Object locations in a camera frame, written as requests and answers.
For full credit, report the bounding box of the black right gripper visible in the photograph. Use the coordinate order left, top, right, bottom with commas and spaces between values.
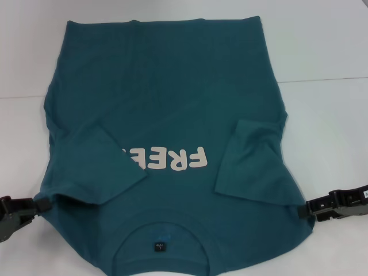
296, 187, 368, 223

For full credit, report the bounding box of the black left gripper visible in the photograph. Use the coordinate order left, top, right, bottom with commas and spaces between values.
0, 195, 55, 244

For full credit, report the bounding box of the teal blue FREE! t-shirt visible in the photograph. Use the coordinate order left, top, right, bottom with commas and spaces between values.
31, 16, 314, 276

